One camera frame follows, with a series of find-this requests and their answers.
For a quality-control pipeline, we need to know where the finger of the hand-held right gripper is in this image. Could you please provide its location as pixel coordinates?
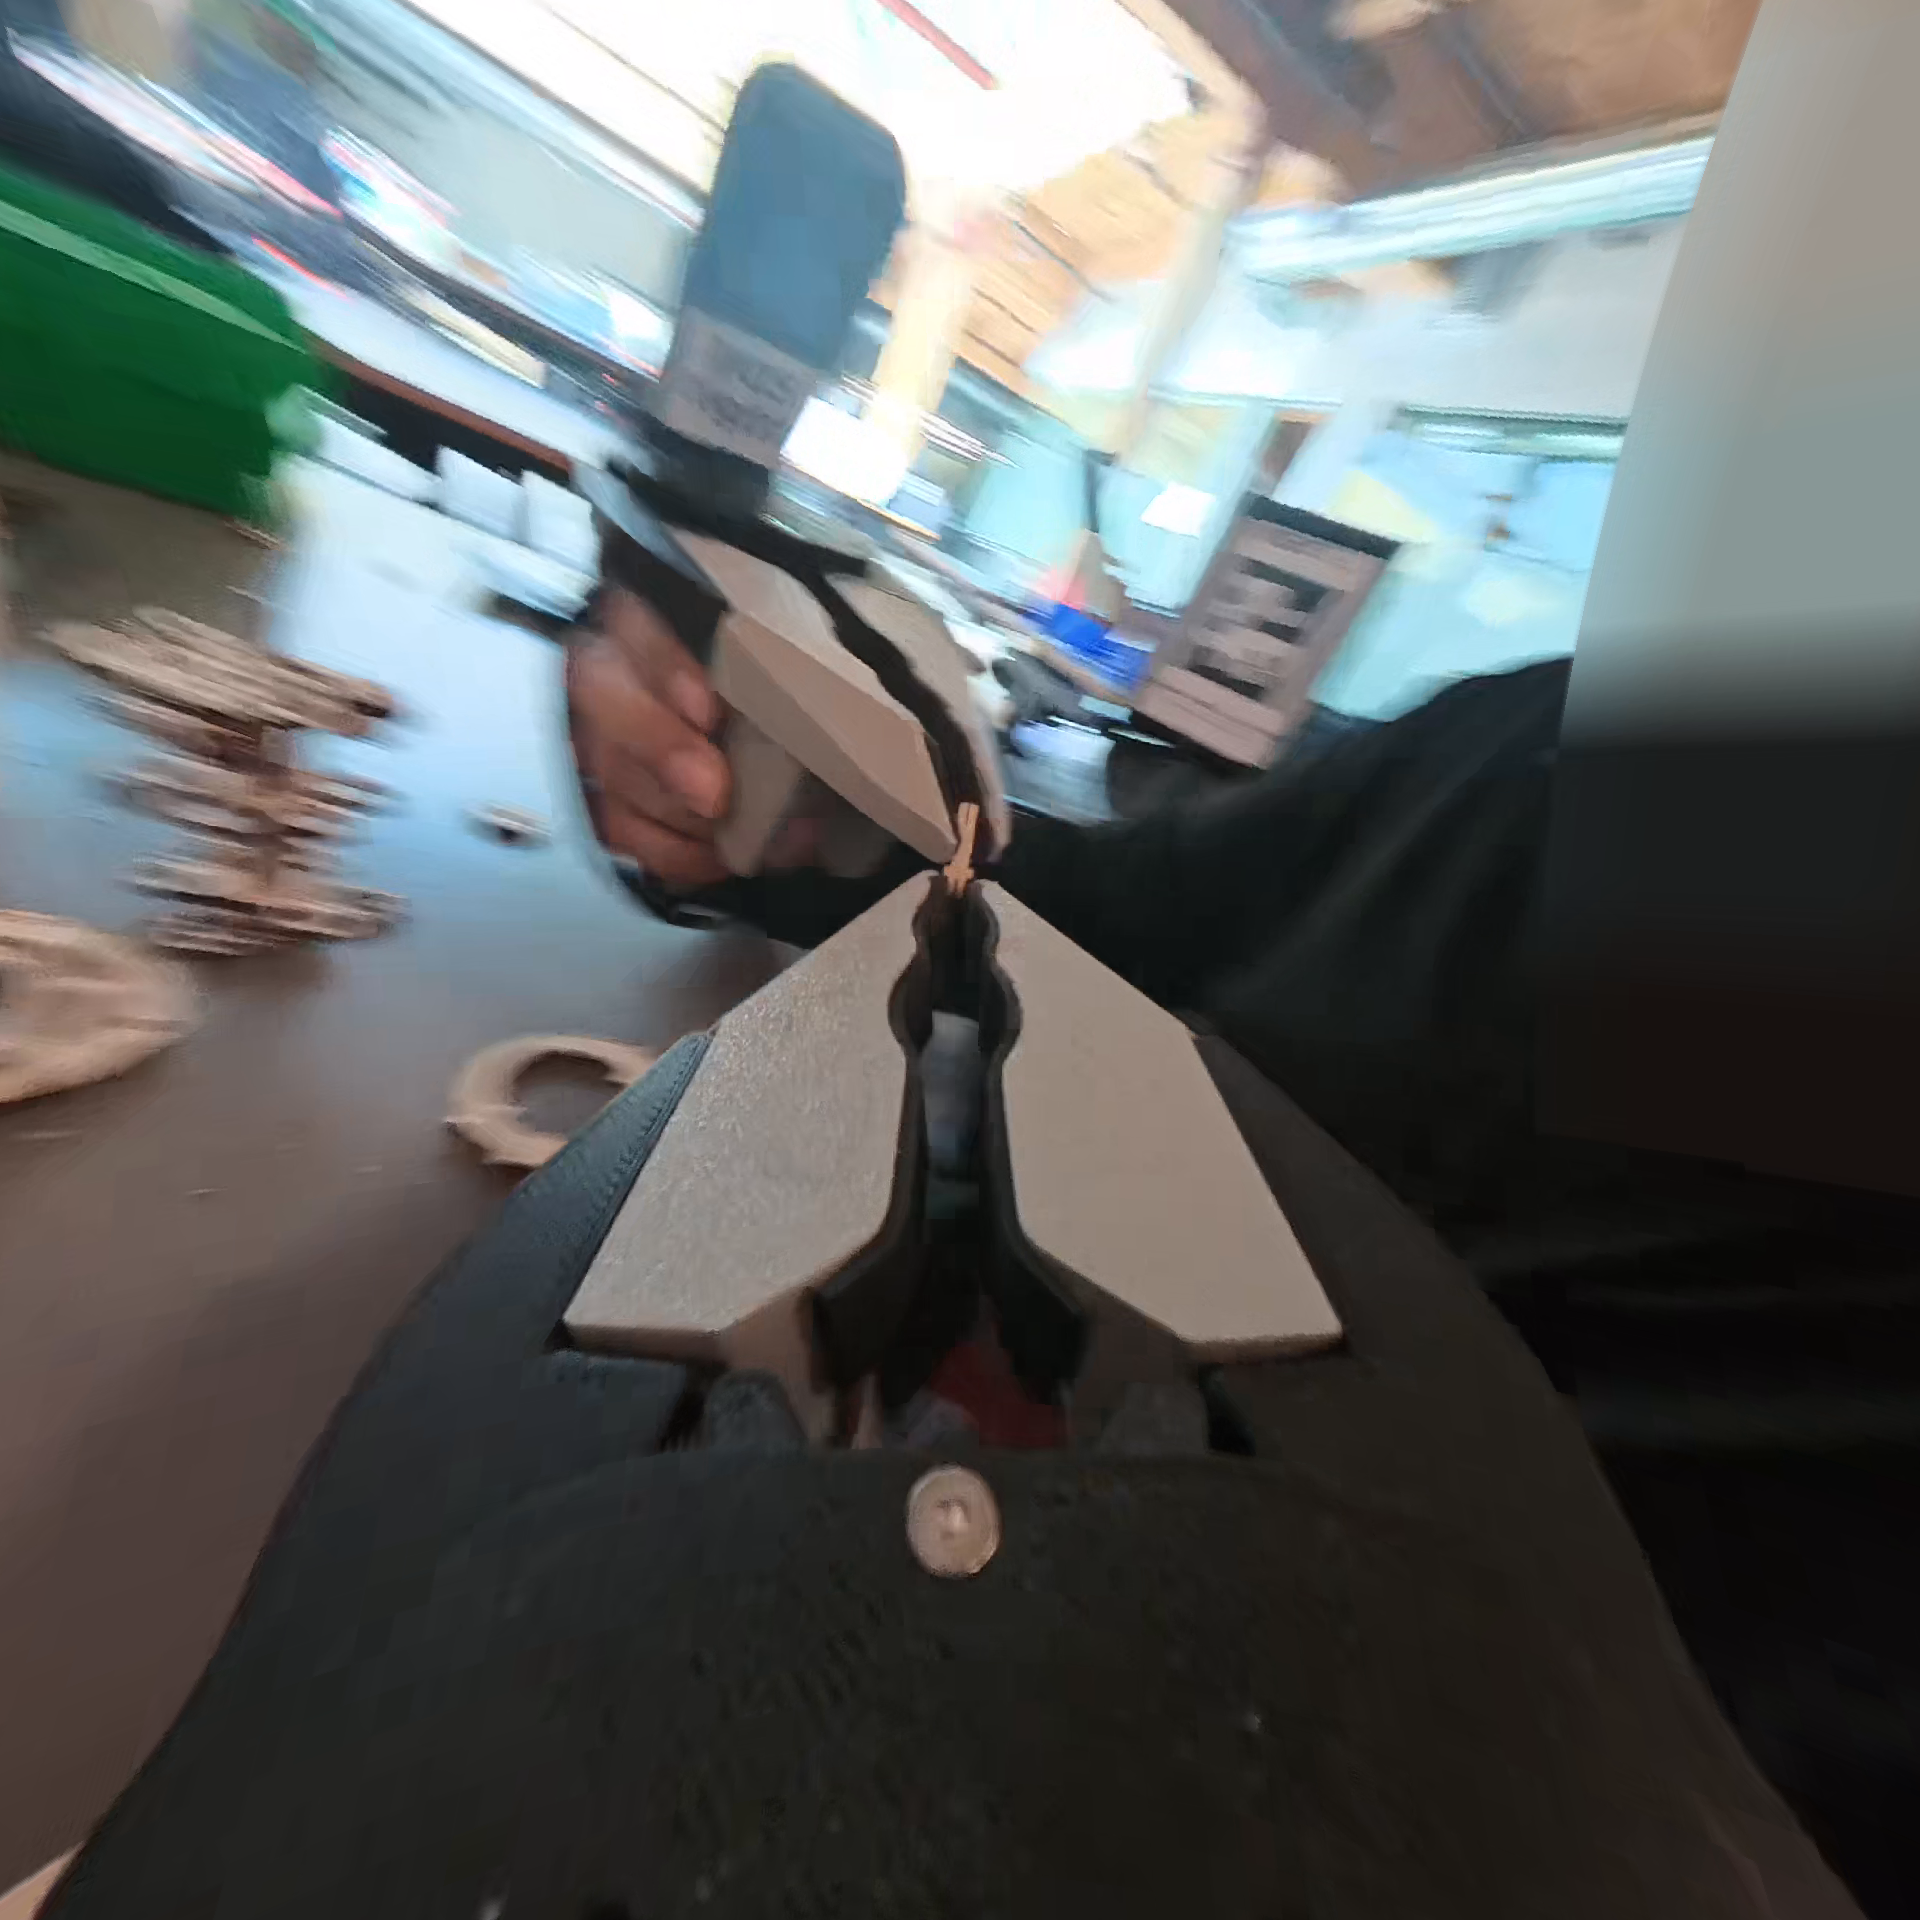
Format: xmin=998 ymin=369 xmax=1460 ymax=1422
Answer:
xmin=863 ymin=577 xmax=1011 ymax=870
xmin=706 ymin=536 xmax=975 ymax=863

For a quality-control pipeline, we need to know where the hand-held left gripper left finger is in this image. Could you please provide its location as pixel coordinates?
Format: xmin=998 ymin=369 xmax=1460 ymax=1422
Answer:
xmin=561 ymin=873 xmax=943 ymax=1391

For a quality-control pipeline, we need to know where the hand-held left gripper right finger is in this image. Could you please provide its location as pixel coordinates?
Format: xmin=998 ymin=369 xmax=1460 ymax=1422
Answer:
xmin=959 ymin=881 xmax=1348 ymax=1391

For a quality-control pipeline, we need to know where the person's right forearm black sleeve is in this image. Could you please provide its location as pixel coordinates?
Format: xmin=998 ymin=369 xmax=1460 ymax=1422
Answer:
xmin=650 ymin=660 xmax=1576 ymax=1083

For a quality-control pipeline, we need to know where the assembled wooden model tower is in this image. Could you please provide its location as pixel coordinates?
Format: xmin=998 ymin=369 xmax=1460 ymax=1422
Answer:
xmin=46 ymin=602 xmax=409 ymax=957

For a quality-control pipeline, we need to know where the person's right hand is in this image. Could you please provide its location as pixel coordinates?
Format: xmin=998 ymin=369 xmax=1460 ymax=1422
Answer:
xmin=567 ymin=597 xmax=738 ymax=884

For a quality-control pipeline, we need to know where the printed tag board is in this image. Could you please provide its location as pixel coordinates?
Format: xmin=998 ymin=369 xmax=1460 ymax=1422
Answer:
xmin=1144 ymin=504 xmax=1400 ymax=770

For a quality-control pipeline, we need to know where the person's dark clothed torso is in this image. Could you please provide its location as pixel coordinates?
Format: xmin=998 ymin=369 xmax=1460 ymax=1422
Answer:
xmin=1197 ymin=708 xmax=1920 ymax=1920

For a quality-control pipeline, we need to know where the green box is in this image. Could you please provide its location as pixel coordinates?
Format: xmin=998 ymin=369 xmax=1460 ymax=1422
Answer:
xmin=0 ymin=162 xmax=334 ymax=519

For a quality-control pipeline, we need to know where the wooden double ring part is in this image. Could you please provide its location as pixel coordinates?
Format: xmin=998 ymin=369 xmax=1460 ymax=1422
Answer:
xmin=0 ymin=912 xmax=200 ymax=1104

